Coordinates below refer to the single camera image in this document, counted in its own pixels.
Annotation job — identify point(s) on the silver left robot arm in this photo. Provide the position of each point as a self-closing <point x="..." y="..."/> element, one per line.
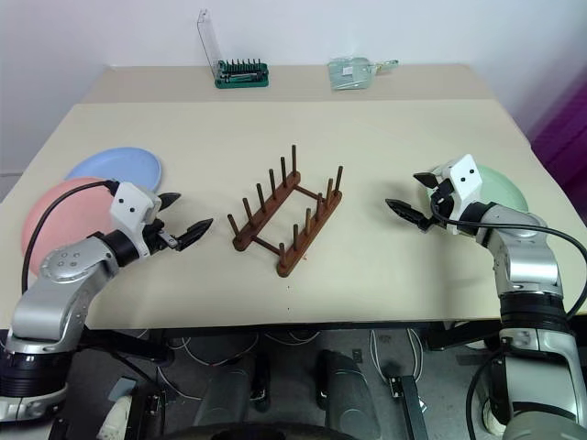
<point x="59" y="293"/>

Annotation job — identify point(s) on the dark grey rounded shape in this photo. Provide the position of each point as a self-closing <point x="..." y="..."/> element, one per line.
<point x="227" y="396"/>
<point x="341" y="380"/>

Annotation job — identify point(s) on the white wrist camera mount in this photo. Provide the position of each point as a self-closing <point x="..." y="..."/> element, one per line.
<point x="130" y="201"/>
<point x="465" y="181"/>

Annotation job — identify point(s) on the black table frame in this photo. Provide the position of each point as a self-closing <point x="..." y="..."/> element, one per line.
<point x="128" y="346"/>

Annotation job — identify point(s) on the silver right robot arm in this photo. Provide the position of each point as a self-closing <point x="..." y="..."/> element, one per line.
<point x="527" y="261"/>

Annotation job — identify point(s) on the blue plastic plate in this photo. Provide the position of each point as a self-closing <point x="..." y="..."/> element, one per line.
<point x="124" y="165"/>

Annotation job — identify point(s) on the green plastic plate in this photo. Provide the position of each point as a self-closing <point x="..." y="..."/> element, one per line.
<point x="500" y="192"/>

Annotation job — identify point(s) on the brown wooden dish rack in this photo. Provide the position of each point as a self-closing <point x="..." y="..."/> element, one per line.
<point x="293" y="256"/>

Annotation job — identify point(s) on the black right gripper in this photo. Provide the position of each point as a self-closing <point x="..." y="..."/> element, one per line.
<point x="444" y="208"/>

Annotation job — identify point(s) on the purple fabric object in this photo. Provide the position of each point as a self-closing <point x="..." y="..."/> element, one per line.
<point x="561" y="142"/>

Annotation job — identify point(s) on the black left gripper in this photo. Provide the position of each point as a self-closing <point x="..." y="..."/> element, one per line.
<point x="158" y="238"/>

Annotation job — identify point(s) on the green screwdriver bit set case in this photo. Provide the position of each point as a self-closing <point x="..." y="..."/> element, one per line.
<point x="243" y="80"/>

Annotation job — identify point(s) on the red plastic plate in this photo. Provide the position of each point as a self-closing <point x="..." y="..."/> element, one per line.
<point x="50" y="220"/>

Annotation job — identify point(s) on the clear plastic packet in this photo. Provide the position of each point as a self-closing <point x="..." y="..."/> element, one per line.
<point x="348" y="75"/>

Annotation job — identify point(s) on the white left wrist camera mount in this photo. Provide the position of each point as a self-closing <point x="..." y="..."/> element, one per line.
<point x="130" y="201"/>

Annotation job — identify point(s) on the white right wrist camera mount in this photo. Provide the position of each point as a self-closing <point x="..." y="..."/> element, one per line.
<point x="465" y="181"/>

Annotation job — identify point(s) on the black metal bracket bar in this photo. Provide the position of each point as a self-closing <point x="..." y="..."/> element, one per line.
<point x="408" y="405"/>

